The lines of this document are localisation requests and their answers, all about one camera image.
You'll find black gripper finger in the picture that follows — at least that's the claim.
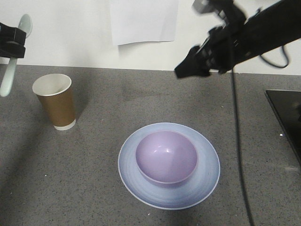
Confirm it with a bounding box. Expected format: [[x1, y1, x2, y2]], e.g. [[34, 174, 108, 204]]
[[0, 42, 25, 58], [0, 23, 26, 45]]

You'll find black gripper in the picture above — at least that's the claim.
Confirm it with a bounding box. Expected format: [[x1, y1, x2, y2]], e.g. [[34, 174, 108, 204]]
[[174, 4, 254, 79]]

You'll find light green plastic spoon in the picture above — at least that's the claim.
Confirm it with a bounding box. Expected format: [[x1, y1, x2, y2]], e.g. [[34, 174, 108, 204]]
[[0, 14, 32, 97]]

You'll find brown paper cup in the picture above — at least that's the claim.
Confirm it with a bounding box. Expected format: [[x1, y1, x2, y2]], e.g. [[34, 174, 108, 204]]
[[32, 73, 76, 131]]

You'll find purple plastic bowl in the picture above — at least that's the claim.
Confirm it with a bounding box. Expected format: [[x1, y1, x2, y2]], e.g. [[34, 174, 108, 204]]
[[135, 130, 198, 186]]

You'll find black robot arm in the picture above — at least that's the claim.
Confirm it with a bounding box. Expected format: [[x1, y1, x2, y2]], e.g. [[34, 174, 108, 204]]
[[174, 0, 301, 78]]

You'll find light blue plate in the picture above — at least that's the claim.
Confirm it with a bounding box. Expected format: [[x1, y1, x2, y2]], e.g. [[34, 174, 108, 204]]
[[118, 122, 221, 210]]

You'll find white paper sheet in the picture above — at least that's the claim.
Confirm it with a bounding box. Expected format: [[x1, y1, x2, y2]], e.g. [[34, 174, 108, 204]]
[[109, 0, 179, 45]]

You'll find black induction cooktop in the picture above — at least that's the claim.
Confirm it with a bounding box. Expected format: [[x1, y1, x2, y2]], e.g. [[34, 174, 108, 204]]
[[265, 89, 301, 161]]

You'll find black hanging cable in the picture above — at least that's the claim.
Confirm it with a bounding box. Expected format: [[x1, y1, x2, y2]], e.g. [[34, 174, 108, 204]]
[[230, 65, 255, 226]]

